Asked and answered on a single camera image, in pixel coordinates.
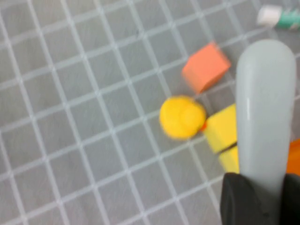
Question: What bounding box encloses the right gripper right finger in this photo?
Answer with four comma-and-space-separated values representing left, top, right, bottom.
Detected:
278, 172, 300, 225

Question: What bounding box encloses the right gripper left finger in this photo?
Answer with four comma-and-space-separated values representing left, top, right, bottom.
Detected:
219, 172, 282, 225

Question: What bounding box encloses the grey plastic fork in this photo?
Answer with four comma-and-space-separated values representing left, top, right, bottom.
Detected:
235, 39, 296, 195

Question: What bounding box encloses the yellow foam cube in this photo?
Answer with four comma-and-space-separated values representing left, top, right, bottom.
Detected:
218, 146, 240, 174
203, 104, 238, 154

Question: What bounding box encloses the yellow rubber duck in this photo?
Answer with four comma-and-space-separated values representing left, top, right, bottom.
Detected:
159, 95, 207, 141

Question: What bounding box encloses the salmon orange foam cube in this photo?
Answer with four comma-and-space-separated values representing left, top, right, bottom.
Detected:
181, 42, 232, 94

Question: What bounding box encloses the grey grid-pattern table mat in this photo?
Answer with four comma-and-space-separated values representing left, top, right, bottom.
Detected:
0, 0, 300, 225

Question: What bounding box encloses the white green glue stick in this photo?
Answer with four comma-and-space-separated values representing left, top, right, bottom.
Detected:
256, 5, 300, 31

